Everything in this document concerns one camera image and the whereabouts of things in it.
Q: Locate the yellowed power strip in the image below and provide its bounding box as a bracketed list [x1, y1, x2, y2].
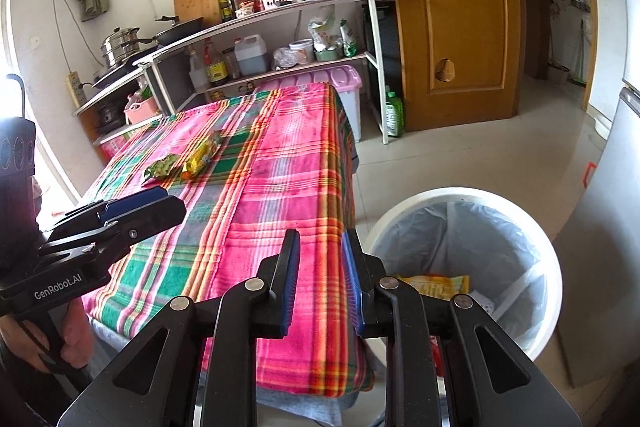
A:
[66, 72, 87, 110]

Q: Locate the person's left hand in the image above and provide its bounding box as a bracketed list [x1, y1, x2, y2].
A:
[0, 302, 95, 375]

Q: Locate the black frying pan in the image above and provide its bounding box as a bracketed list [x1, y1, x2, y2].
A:
[150, 16, 206, 48]

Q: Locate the crumpled clear bag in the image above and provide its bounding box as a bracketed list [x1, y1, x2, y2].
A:
[271, 47, 301, 70]

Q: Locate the pink-lidded storage bin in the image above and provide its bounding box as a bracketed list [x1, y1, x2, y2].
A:
[257, 65, 363, 142]

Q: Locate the silver refrigerator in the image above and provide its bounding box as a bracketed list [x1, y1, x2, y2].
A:
[552, 0, 640, 388]

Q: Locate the white tub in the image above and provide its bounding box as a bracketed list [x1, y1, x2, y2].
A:
[289, 39, 316, 64]

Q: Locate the white round bin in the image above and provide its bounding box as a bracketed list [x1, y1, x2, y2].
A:
[361, 187, 563, 365]

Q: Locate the broom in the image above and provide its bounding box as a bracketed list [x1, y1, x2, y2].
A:
[571, 19, 590, 86]

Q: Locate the steel steamer pot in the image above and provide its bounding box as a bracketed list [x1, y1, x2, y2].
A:
[100, 26, 153, 68]

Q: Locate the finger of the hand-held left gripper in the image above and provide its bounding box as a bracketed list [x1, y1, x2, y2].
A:
[51, 186, 171, 236]
[44, 195, 187, 259]

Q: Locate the black induction cooker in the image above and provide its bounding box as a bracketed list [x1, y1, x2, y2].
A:
[92, 64, 146, 88]

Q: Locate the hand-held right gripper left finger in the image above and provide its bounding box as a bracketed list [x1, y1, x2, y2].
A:
[57, 228, 302, 427]

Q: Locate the green white pouch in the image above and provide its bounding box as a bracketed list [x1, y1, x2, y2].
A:
[340, 19, 358, 58]

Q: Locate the pink basket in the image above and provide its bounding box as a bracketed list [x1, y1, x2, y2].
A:
[124, 97, 161, 125]

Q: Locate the pink plaid tablecloth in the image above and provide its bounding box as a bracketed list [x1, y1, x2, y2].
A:
[81, 83, 376, 400]

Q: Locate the green plastic bottle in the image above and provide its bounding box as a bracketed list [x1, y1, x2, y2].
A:
[384, 91, 405, 138]

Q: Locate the green snack packet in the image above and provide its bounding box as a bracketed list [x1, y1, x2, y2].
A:
[142, 154, 178, 182]

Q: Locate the yellow snack packet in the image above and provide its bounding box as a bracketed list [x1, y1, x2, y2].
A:
[180, 129, 223, 180]

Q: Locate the clear bin liner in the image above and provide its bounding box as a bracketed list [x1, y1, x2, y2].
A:
[372, 201, 546, 358]

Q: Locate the yellow flat packet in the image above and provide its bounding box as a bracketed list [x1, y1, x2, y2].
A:
[395, 274, 472, 303]

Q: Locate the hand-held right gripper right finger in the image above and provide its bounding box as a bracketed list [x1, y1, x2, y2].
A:
[341, 228, 583, 427]

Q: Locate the white plastic bottle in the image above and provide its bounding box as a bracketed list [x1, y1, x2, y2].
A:
[187, 47, 211, 92]

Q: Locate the printed plastic bag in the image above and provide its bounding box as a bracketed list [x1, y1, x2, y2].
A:
[307, 7, 343, 50]

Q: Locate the wooden door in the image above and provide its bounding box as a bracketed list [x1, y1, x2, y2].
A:
[377, 0, 523, 118]

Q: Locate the yellow-label sauce bottle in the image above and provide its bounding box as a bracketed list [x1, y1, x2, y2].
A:
[205, 38, 228, 88]

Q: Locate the clear plastic jug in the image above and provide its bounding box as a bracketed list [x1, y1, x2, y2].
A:
[234, 34, 270, 76]

